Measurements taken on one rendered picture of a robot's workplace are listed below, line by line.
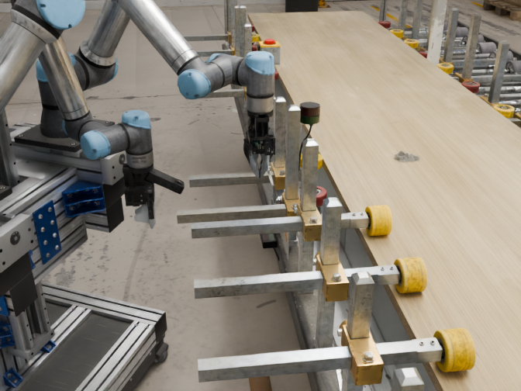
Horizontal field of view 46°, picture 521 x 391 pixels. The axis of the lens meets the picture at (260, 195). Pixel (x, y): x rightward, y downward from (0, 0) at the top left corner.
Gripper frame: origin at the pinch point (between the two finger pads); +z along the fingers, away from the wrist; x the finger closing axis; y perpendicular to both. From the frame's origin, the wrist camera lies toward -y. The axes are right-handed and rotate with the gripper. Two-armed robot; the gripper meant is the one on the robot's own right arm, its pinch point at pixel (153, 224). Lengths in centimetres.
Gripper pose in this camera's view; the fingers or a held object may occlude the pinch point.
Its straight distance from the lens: 185.4
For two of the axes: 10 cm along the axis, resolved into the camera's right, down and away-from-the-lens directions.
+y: -9.9, 0.6, -1.1
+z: 0.0, 8.8, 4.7
